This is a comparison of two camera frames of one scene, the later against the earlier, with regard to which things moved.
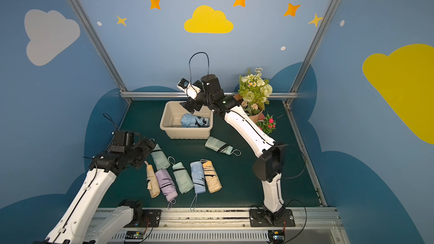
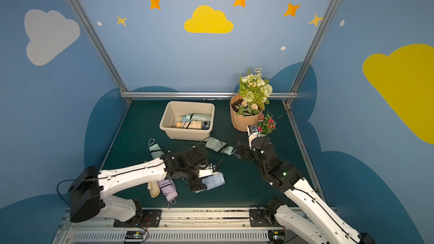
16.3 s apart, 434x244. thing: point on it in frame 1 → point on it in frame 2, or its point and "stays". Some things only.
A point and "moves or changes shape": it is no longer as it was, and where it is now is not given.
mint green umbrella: [184, 181] moves or changes shape
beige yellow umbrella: [213, 181] → [195, 125]
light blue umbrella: [202, 122] stays
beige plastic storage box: [170, 122] stays
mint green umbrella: [159, 158] stays
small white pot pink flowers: [268, 125] stays
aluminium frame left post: [77, 8] stays
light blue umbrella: [198, 179] moves or changes shape
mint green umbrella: [218, 146] stays
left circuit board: [134, 235] stays
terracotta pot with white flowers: [254, 92] stays
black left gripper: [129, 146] → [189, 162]
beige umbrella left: [152, 185] stays
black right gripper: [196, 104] → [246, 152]
